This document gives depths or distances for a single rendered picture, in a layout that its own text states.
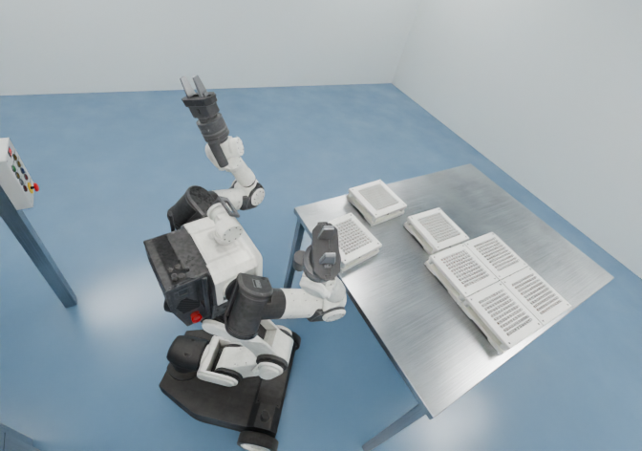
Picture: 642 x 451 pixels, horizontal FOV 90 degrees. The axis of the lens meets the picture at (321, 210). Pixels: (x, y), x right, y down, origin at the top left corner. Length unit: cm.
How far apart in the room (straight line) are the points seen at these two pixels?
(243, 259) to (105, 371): 144
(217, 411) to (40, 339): 112
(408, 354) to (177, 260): 93
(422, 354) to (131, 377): 156
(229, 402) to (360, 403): 76
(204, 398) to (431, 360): 113
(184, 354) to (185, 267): 92
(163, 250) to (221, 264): 17
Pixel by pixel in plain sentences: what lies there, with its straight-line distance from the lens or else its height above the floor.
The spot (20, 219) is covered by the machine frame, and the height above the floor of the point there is 77.
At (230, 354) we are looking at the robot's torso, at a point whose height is 35.
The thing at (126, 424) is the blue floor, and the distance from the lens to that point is 218.
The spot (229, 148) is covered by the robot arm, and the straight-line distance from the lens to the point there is 118.
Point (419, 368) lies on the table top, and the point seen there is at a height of 85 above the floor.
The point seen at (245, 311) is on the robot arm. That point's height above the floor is 123.
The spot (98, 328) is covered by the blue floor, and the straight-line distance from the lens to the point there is 243.
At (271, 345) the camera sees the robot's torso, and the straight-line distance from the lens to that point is 149.
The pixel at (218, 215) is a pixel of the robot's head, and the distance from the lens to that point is 98.
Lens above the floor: 205
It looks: 43 degrees down
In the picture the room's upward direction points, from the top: 15 degrees clockwise
